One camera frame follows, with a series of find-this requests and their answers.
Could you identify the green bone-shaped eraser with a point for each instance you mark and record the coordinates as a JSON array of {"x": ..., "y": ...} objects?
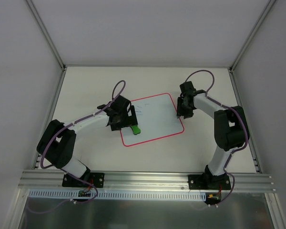
[{"x": 135, "y": 129}]

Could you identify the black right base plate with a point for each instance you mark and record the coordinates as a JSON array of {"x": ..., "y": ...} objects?
[{"x": 206, "y": 182}]

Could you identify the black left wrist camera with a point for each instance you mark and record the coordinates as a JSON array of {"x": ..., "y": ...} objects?
[{"x": 121, "y": 104}]

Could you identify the aluminium right corner post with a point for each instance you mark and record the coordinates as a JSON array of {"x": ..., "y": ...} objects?
[{"x": 266, "y": 10}]

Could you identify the aluminium front rail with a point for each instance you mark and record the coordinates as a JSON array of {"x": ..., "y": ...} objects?
[{"x": 146, "y": 181}]

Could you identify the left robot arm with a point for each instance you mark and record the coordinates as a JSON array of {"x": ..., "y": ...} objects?
[{"x": 57, "y": 143}]

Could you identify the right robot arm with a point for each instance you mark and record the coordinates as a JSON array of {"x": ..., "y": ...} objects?
[{"x": 230, "y": 133}]

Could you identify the white slotted cable duct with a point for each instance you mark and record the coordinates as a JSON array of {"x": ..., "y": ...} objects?
[{"x": 117, "y": 195}]

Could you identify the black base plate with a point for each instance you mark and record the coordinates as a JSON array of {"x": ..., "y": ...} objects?
[
  {"x": 92, "y": 178},
  {"x": 206, "y": 182}
]

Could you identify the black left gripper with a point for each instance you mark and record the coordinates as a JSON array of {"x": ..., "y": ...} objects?
[{"x": 125, "y": 123}]

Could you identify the pink-framed whiteboard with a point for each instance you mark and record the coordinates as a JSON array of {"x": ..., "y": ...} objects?
[{"x": 157, "y": 119}]

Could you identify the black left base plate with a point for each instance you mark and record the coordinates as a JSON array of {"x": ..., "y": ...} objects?
[{"x": 92, "y": 178}]

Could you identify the aluminium left corner post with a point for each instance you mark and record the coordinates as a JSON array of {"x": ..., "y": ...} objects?
[{"x": 35, "y": 14}]

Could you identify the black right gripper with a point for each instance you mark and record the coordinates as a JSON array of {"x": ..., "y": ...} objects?
[{"x": 183, "y": 110}]

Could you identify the aluminium corner post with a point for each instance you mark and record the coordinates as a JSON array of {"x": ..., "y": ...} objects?
[
  {"x": 266, "y": 10},
  {"x": 35, "y": 14}
]

